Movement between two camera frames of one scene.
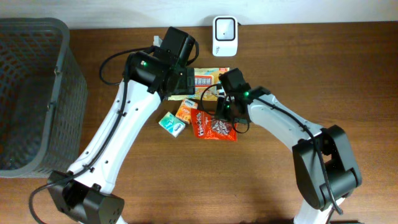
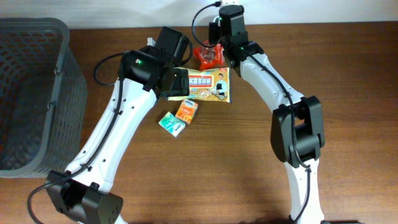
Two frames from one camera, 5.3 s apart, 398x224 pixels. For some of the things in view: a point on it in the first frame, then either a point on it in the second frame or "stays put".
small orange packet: [184, 111] stays put
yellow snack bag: [208, 84] stays put
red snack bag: [206, 126] to [208, 58]
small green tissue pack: [172, 124] stays put
